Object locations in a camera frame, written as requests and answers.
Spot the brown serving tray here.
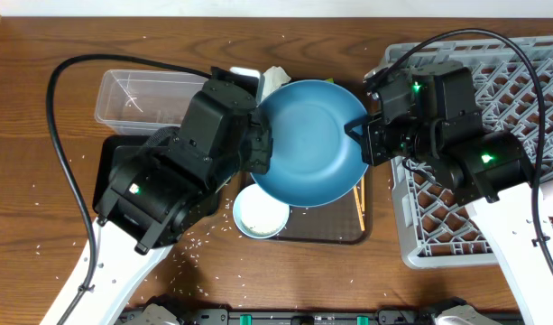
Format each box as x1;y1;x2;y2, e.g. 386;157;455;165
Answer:
236;77;373;246

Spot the crumpled white tissue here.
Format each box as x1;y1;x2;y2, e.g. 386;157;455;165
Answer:
260;66;291;101

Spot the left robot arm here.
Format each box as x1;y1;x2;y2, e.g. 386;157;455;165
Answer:
42;75;272;324

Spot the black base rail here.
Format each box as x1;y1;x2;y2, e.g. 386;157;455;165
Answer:
115;295;524;325

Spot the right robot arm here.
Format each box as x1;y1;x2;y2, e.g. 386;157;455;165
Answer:
345;61;553;324

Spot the dark blue plate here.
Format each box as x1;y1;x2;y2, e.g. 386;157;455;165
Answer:
252;79;368;208

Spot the black plastic tray bin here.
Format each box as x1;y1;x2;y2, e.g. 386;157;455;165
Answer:
91;135;224;222

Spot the grey dishwasher rack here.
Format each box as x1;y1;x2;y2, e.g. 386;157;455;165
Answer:
391;36;553;269

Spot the wooden chopstick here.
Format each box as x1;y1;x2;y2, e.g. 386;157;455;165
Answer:
360;176;365;213
353;186;365;232

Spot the light blue rice bowl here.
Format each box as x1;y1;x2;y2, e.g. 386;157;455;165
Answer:
232;184;290;239

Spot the clear plastic bin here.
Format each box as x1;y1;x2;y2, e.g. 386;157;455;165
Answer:
95;70;207;135

